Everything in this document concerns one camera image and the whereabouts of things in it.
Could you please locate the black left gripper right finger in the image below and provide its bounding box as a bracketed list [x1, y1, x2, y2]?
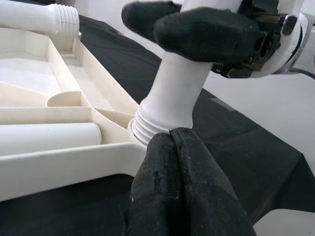
[171, 126, 256, 236]

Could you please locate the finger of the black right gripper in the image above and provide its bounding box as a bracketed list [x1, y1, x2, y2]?
[122, 0, 183, 38]
[154, 6, 267, 64]

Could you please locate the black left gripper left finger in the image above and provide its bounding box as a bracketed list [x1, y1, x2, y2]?
[123, 131, 186, 236]

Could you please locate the white plastic table top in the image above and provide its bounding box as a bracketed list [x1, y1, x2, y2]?
[0, 27, 148, 202]

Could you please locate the white plastic table leg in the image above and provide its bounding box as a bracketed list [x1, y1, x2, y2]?
[127, 0, 243, 146]
[0, 122, 101, 155]
[0, 3, 80, 39]

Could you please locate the black tablecloth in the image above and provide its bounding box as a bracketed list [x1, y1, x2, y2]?
[0, 13, 315, 236]

